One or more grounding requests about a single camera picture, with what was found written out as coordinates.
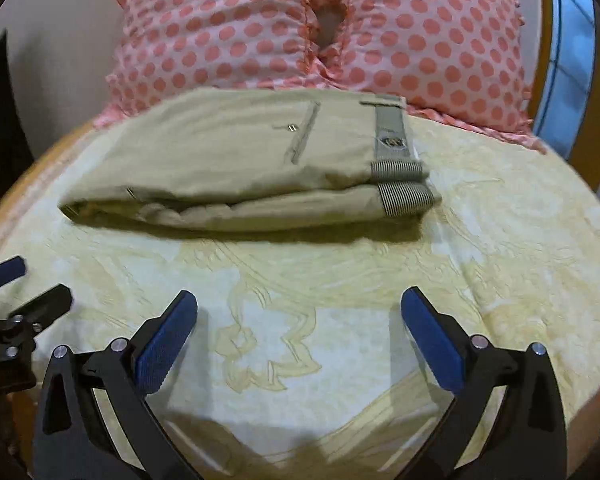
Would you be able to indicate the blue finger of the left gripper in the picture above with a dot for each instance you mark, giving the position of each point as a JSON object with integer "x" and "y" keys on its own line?
{"x": 12, "y": 269}
{"x": 44, "y": 310}

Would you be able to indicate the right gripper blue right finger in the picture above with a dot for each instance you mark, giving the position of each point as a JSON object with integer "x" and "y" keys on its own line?
{"x": 528, "y": 439}

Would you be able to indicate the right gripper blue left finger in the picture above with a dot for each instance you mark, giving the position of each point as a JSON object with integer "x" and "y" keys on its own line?
{"x": 71, "y": 439}

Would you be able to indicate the beige khaki pants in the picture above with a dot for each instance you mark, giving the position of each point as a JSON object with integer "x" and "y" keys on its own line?
{"x": 258, "y": 161}

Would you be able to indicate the yellow orange patterned bedspread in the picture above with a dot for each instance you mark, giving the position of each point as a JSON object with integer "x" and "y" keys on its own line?
{"x": 300, "y": 366}

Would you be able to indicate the pink polka dot pillow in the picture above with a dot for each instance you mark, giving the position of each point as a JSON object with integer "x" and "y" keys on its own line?
{"x": 168, "y": 47}
{"x": 458, "y": 62}

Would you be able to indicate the wooden window frame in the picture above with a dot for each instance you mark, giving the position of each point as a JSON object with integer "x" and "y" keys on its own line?
{"x": 565, "y": 103}

